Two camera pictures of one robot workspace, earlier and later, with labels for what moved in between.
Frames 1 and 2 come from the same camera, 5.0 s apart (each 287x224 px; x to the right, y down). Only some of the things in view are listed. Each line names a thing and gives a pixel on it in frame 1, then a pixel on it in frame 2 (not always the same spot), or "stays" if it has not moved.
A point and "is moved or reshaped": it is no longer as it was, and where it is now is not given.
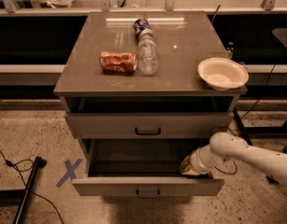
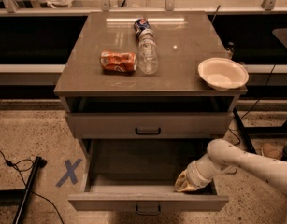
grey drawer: (138, 168) is moved or reshaped
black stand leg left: (25, 200) stays
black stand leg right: (241, 126) stays
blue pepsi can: (139, 25) stays
